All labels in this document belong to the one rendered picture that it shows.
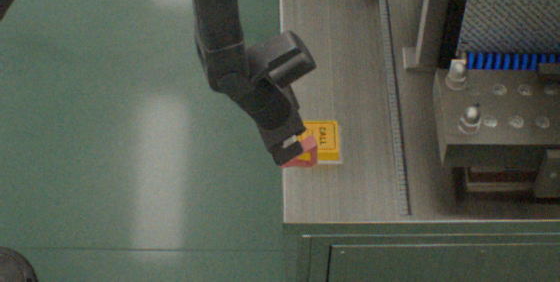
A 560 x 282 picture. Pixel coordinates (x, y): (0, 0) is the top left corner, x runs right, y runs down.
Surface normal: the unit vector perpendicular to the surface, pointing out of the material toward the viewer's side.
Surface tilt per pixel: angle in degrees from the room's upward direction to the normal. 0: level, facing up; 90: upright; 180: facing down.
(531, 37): 90
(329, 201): 0
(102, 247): 0
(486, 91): 0
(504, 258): 90
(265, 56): 25
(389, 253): 90
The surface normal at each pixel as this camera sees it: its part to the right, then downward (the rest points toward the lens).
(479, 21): 0.01, 0.78
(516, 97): 0.02, -0.63
